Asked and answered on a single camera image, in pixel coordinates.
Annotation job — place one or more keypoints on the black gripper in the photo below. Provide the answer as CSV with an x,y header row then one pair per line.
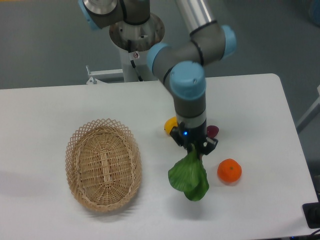
x,y
195,138

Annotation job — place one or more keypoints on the green leafy bok choy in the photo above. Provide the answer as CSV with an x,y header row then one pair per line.
x,y
189,176

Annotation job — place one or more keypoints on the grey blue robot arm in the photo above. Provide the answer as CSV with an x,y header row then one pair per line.
x,y
180,70

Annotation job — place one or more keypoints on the purple sweet potato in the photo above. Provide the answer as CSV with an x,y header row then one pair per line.
x,y
212,131

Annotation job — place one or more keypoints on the orange tangerine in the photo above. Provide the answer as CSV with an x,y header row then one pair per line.
x,y
229,171

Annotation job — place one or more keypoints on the yellow mango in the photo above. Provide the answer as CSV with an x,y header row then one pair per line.
x,y
170,124

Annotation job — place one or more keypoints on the woven wicker basket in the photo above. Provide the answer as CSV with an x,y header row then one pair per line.
x,y
103,165

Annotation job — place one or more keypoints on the black device at table edge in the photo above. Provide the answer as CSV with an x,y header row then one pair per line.
x,y
312,214

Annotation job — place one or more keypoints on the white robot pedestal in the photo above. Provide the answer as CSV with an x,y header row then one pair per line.
x,y
133,43

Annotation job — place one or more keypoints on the white metal frame leg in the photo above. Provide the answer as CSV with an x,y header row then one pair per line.
x,y
309,115

